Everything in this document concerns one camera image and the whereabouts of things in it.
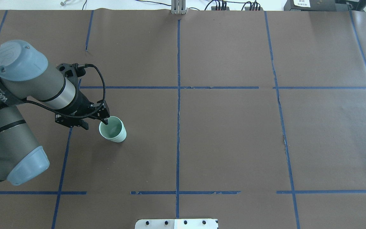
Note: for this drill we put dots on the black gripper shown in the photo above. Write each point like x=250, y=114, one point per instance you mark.
x=82, y=106

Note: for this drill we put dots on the mint green cup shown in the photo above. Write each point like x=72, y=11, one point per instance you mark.
x=105, y=128
x=117, y=132

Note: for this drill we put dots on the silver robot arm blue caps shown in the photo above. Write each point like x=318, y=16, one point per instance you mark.
x=27, y=77

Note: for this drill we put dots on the brown paper table cover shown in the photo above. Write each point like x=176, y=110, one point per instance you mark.
x=256, y=119

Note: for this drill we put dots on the black box with label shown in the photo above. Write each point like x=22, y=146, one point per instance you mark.
x=314, y=5

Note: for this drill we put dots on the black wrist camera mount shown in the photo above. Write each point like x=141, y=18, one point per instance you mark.
x=71, y=70

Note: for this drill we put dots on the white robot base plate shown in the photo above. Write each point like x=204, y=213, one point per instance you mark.
x=177, y=224

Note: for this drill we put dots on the grey aluminium post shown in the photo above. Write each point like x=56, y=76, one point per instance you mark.
x=178, y=7

